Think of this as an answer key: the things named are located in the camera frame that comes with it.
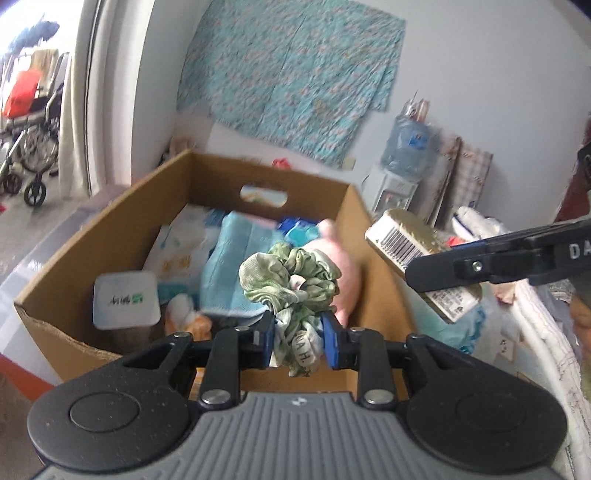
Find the floral teal wall cloth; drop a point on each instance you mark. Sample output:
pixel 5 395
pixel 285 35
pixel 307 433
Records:
pixel 301 75

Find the dark red door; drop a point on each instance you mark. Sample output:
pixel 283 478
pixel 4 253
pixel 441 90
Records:
pixel 576 200

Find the rolled floral mattress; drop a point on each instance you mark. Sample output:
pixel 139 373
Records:
pixel 447 151

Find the red plastic bag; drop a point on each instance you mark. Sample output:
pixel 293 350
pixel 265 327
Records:
pixel 281 163

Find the blue water jug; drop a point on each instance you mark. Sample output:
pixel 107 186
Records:
pixel 407 152

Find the white woven blanket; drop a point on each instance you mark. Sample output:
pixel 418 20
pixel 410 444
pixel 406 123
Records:
pixel 526 332

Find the grey window curtain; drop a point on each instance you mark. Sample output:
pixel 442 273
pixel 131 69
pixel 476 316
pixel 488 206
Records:
pixel 97 113

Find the teal mask box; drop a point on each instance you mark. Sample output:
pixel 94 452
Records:
pixel 181 249

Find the blue tissue pack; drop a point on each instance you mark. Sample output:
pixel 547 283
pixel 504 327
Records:
pixel 298 232

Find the strawberry print tissue pack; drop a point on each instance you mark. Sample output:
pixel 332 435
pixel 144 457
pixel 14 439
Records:
pixel 125 300

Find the white water dispenser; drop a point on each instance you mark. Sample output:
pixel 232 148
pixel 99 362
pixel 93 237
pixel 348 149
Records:
pixel 383 190

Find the rolled plaid mattress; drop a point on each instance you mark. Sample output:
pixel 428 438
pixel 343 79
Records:
pixel 469 177

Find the teal waffle towel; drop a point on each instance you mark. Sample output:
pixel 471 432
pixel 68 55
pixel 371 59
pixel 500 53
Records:
pixel 220 293

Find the wheelchair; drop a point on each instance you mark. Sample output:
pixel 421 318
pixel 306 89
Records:
pixel 32 82

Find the person right hand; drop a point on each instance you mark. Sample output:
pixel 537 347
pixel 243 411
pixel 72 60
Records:
pixel 581 315

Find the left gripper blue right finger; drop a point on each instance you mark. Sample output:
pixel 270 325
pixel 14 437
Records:
pixel 365 352

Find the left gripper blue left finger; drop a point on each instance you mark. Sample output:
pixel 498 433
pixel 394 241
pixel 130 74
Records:
pixel 231 351

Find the orange white striped towel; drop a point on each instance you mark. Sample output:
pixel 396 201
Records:
pixel 181 316

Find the green white scrunchie cloth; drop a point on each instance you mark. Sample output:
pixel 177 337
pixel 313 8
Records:
pixel 297 286

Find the massager product box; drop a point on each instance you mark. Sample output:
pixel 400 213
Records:
pixel 21 359

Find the baby wipes pack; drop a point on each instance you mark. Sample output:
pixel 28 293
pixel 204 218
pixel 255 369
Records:
pixel 454 241

